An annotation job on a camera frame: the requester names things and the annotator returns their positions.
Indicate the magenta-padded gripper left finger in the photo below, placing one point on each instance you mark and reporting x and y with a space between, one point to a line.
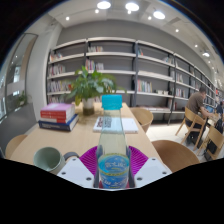
76 170

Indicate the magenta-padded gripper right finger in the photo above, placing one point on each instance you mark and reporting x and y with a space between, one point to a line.
151 170

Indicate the clear blue-capped water bottle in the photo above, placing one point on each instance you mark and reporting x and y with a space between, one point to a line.
113 140

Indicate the wooden curved-back chair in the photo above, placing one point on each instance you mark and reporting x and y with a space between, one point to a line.
15 145
143 118
173 155

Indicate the green patterned ceramic mug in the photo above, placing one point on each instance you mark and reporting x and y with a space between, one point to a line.
48 159

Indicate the dark blue book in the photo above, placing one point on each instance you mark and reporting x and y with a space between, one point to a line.
56 126

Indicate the white magazine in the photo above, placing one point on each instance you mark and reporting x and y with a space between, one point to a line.
129 125

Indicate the red book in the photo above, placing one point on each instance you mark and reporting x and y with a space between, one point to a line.
55 116

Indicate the pink book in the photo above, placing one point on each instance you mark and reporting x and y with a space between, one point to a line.
57 107

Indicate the wooden slatted chair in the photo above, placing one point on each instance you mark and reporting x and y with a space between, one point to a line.
190 115
213 135

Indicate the person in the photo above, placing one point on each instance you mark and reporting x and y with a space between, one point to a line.
195 101

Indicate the potted green leafy plant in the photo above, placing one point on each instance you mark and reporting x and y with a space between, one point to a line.
88 85

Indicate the small window potted plant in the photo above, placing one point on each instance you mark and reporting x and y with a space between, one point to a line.
22 99

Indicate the grey bookshelf unit with books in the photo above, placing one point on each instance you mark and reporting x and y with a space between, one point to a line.
116 63

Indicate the group of ceiling lights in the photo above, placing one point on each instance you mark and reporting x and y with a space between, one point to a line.
103 5

